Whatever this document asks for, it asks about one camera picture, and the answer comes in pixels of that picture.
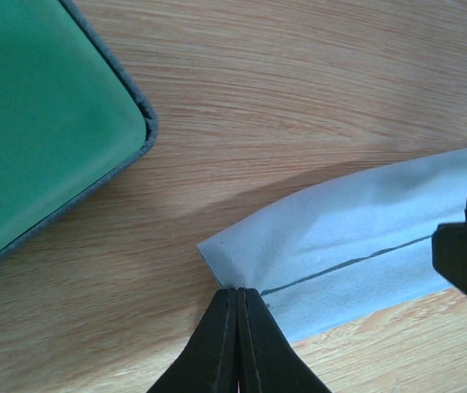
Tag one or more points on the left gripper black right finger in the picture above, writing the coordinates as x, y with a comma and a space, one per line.
266, 361

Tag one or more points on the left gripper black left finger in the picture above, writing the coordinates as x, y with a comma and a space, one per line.
208, 363

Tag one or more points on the light blue cleaning cloth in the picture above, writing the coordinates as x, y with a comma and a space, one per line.
345, 248

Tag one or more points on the green glasses case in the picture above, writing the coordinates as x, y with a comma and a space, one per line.
71, 117

